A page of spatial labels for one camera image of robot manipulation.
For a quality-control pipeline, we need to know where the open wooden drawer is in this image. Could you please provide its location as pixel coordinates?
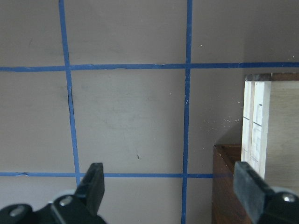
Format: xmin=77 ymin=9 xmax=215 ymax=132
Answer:
xmin=241 ymin=73 xmax=299 ymax=193

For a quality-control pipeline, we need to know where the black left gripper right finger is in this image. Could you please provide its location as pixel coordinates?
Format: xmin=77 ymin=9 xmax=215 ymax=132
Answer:
xmin=233 ymin=161 xmax=299 ymax=224

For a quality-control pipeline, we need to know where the dark brown wooden cabinet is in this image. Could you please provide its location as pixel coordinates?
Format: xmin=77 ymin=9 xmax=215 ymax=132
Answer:
xmin=212 ymin=144 xmax=251 ymax=224

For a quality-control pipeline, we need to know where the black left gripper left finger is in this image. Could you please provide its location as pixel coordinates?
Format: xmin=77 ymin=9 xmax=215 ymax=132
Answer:
xmin=0 ymin=163 xmax=105 ymax=224

